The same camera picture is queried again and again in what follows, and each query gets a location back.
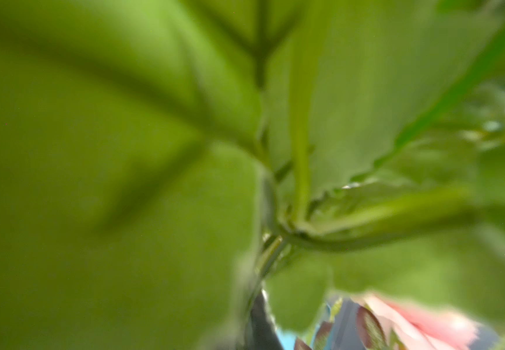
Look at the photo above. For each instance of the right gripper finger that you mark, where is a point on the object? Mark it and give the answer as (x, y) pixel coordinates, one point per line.
(261, 328)

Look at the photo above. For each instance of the pink rose flower stem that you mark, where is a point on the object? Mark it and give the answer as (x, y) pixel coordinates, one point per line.
(373, 322)

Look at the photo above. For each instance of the white flower green bunch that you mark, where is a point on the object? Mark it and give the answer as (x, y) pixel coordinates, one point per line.
(175, 174)

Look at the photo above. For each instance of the teal cylindrical vase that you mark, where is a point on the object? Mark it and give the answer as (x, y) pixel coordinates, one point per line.
(287, 339)

